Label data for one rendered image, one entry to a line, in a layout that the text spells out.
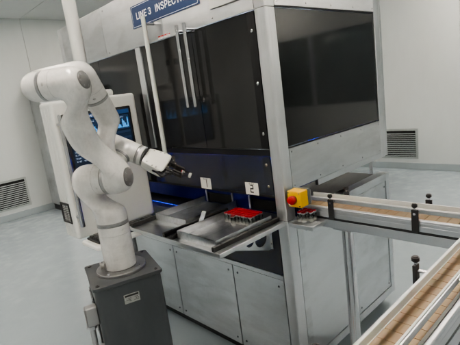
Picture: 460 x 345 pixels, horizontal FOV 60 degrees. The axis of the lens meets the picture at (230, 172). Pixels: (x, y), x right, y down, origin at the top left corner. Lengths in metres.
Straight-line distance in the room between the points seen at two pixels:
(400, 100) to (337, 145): 4.40
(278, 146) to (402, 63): 4.83
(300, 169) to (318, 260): 0.49
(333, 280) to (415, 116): 4.48
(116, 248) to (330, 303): 1.18
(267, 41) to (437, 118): 4.79
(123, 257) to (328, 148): 1.10
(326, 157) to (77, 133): 1.17
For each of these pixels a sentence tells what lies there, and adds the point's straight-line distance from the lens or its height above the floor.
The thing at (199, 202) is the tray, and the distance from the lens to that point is 2.30.
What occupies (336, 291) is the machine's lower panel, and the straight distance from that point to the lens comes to 2.28.
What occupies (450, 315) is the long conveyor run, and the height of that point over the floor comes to 0.93.
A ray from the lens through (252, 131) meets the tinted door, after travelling 1.84.
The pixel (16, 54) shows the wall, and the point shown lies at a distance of 7.06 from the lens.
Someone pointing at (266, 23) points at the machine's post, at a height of 1.73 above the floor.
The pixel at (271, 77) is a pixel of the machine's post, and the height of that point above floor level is 1.52.
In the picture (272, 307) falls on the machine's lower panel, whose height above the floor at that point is 0.41.
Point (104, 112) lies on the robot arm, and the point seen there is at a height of 1.47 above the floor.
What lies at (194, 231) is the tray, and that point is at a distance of 1.86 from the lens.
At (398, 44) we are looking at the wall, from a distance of 6.47.
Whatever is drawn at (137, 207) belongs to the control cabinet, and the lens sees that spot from 2.49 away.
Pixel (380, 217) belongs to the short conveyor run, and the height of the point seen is 0.92.
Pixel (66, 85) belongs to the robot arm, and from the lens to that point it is 1.36.
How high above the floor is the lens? 1.48
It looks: 11 degrees down
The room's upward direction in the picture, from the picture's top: 8 degrees counter-clockwise
